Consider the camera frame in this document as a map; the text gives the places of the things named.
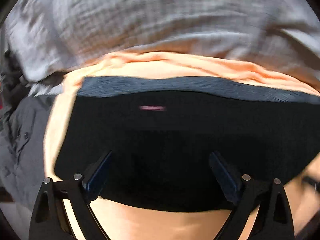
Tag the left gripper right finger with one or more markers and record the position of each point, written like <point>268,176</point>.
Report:
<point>274,217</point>

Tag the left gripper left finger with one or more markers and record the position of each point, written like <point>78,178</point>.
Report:
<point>49,219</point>

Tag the dark navy pants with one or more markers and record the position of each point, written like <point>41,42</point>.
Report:
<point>182,144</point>

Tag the peach bed blanket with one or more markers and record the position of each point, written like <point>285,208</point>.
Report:
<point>132,222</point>

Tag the grey jacket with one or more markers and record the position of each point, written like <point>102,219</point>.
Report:
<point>24,117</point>

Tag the grey checkered quilt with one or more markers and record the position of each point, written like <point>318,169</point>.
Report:
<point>54,36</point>

